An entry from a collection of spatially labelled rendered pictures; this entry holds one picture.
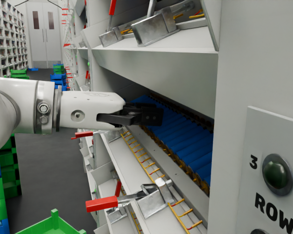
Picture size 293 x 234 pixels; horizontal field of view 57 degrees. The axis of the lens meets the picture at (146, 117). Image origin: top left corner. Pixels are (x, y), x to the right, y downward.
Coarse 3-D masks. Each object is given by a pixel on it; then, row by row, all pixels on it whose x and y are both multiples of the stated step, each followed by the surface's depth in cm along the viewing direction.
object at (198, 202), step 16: (128, 128) 53; (128, 144) 49; (144, 144) 43; (144, 160) 41; (160, 160) 37; (160, 176) 35; (176, 176) 32; (192, 192) 28; (192, 208) 28; (208, 208) 25
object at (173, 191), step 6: (144, 156) 44; (150, 162) 41; (156, 168) 39; (162, 174) 37; (174, 192) 32; (180, 198) 31; (180, 204) 30; (186, 204) 30; (186, 210) 29; (192, 216) 28; (198, 228) 26; (204, 228) 26
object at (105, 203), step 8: (144, 192) 31; (96, 200) 31; (104, 200) 31; (112, 200) 30; (120, 200) 31; (128, 200) 31; (136, 200) 31; (88, 208) 30; (96, 208) 30; (104, 208) 30
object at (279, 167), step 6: (270, 162) 9; (276, 162) 9; (264, 168) 10; (270, 168) 9; (276, 168) 9; (282, 168) 9; (264, 174) 9; (270, 174) 9; (276, 174) 9; (282, 174) 9; (270, 180) 9; (276, 180) 9; (282, 180) 9; (276, 186) 9; (282, 186) 9
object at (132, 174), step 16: (128, 96) 74; (208, 128) 45; (112, 144) 55; (112, 160) 48; (128, 160) 46; (128, 176) 41; (144, 176) 39; (128, 192) 37; (176, 208) 31; (144, 224) 30; (160, 224) 29; (176, 224) 29; (192, 224) 28
